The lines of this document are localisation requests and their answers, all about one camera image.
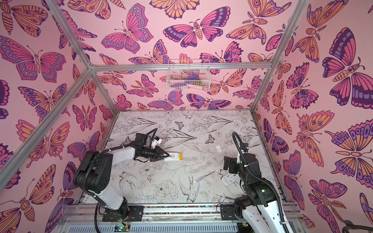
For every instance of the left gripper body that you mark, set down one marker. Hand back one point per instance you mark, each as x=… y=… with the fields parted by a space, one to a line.
x=148 y=153

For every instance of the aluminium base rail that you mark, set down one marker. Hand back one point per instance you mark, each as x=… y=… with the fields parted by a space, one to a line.
x=152 y=213

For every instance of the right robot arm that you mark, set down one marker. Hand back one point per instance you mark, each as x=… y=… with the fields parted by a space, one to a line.
x=260 y=205

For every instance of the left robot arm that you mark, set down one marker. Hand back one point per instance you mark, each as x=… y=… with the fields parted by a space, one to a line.
x=94 y=173

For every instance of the white wire basket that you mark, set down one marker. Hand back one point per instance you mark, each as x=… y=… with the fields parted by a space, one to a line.
x=190 y=74

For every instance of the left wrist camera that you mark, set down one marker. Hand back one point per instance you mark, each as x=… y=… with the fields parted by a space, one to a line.
x=155 y=142

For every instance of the white vented cable duct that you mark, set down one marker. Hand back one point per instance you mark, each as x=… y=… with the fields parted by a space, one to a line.
x=172 y=228

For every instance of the white remote with display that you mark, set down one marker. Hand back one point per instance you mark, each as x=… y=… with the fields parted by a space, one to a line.
x=229 y=179

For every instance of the white remote with green sticker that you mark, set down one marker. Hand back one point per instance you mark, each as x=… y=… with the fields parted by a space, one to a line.
x=173 y=156

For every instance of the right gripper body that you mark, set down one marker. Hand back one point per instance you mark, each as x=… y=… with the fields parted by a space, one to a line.
x=230 y=164

